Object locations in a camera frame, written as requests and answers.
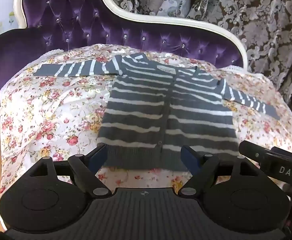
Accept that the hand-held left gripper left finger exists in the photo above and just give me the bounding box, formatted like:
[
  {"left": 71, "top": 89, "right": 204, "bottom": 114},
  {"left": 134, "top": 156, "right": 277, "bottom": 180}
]
[{"left": 23, "top": 144, "right": 113, "bottom": 198}]

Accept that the grey white striped knit cardigan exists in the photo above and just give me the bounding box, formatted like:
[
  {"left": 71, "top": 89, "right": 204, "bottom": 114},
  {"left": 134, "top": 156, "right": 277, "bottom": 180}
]
[{"left": 33, "top": 52, "right": 281, "bottom": 173}]

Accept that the floral printed blanket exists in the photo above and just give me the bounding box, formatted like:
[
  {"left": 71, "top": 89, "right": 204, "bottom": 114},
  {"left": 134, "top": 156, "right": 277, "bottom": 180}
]
[{"left": 0, "top": 44, "right": 292, "bottom": 195}]

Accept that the brown silver damask curtain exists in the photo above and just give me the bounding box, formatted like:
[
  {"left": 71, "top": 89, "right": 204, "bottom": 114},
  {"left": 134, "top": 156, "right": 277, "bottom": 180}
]
[{"left": 106, "top": 0, "right": 292, "bottom": 145}]

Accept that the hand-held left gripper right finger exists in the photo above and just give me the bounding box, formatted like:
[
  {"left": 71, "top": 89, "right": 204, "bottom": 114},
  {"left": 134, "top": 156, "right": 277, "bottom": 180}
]
[{"left": 179, "top": 144, "right": 262, "bottom": 197}]

